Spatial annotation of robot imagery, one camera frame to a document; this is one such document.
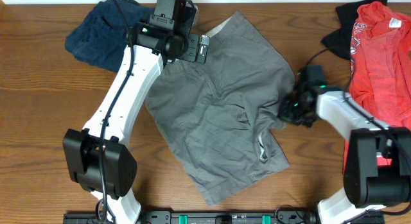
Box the grey shorts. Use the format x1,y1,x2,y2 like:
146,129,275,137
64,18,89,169
145,12,295,206

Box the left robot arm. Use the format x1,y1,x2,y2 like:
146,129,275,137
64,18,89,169
62,0,209,223

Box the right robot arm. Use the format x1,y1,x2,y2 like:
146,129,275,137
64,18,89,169
279,65,410,223

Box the black garment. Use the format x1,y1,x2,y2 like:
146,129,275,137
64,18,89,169
321,0,388,60

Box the red t-shirt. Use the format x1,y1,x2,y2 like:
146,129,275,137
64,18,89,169
342,1,411,173

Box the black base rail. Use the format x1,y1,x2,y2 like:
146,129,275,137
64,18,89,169
62,209,385,224

